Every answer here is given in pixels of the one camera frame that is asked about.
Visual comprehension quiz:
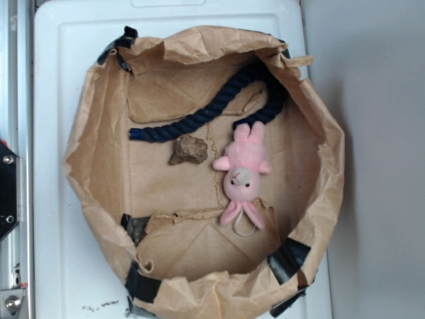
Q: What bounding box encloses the brown rough rock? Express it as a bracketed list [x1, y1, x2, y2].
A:
[169, 134, 208, 165]

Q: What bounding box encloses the pink plush bunny toy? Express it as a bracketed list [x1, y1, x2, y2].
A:
[212, 121, 272, 237]

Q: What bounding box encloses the brown paper bag bin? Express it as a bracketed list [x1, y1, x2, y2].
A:
[64, 26, 345, 318]

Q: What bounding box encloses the black mounting plate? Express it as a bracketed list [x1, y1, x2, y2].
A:
[0, 140, 20, 241]

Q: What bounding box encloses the dark blue twisted rope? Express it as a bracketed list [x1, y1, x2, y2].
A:
[128, 58, 288, 143]

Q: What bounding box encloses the aluminium frame rail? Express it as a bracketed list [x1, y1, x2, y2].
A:
[1, 1, 35, 318]

